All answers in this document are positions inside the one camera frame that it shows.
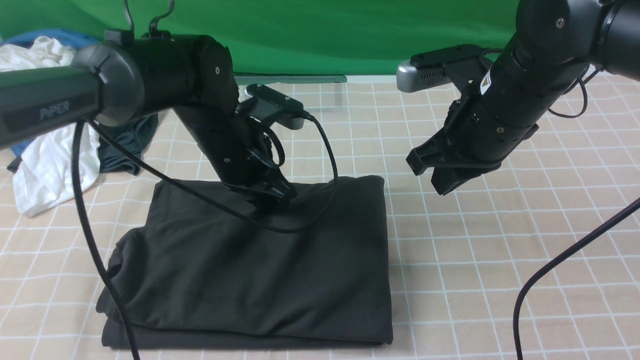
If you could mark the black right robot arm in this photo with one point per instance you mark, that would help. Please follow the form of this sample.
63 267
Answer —
603 33

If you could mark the dark teal garment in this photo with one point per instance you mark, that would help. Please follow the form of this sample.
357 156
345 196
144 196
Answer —
134 137

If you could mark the green backdrop cloth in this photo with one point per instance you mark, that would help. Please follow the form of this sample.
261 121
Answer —
340 37

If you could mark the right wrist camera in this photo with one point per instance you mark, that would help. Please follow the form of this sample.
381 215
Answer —
459 65

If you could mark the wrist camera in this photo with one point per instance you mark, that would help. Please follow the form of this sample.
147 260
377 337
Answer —
270 106
459 65

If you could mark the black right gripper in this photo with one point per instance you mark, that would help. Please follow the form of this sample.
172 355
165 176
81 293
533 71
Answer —
492 117

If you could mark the gray long-sleeve top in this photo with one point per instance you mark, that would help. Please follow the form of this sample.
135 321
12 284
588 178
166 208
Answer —
195 277

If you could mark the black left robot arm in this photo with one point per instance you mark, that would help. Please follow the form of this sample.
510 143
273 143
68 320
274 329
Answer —
124 79

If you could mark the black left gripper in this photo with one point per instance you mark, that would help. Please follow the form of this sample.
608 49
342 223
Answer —
239 149

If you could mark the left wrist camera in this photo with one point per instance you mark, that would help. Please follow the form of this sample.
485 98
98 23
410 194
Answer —
270 106

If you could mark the gray metal bar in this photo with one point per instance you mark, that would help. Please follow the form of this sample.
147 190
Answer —
264 79

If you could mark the white garment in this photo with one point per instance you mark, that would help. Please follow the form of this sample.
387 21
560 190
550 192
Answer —
49 164

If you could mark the blue garment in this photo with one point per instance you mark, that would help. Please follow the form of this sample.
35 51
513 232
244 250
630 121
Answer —
40 90

